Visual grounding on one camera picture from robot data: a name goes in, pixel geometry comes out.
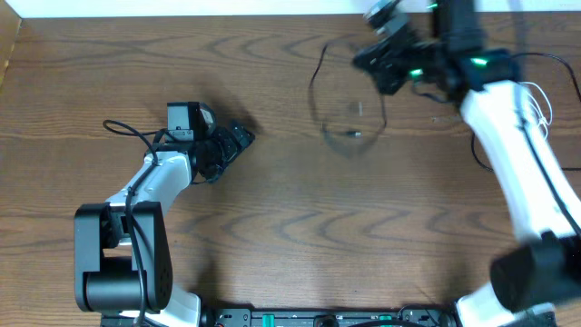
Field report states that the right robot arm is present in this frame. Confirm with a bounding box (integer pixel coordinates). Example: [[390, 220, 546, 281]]
[[353, 1, 580, 326]]

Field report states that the white usb cable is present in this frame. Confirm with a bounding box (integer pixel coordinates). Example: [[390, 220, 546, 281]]
[[519, 81, 555, 142]]

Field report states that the black usb cable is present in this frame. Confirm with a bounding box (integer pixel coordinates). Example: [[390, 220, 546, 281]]
[[469, 52, 581, 173], [307, 38, 389, 155]]

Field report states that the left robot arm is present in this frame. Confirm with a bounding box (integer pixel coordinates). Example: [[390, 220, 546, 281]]
[[74, 102, 255, 326]]

